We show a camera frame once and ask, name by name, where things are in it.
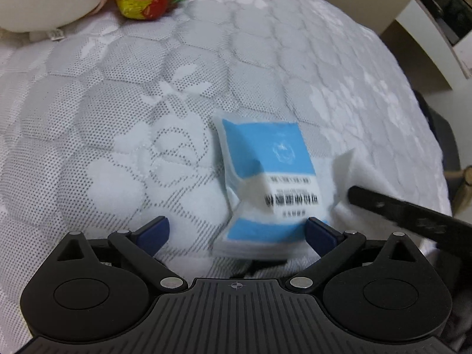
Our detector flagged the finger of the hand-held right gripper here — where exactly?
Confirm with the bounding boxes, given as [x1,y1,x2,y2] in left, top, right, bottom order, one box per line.
[348,185,472,252]

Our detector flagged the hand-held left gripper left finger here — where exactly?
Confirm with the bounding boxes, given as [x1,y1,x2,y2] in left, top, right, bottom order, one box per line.
[55,215,189,292]

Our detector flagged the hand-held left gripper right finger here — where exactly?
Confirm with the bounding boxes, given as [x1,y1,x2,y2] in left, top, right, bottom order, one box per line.
[286,217,421,293]

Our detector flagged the white soft cloth sheet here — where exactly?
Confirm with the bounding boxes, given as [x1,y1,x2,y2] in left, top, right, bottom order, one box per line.
[216,110,452,264]

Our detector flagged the blue white cotton pad packet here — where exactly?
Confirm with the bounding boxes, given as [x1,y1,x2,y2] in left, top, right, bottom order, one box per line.
[212,117,335,259]

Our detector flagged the white and pink plush toy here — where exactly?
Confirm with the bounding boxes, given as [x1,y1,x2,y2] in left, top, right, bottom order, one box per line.
[0,0,124,42]

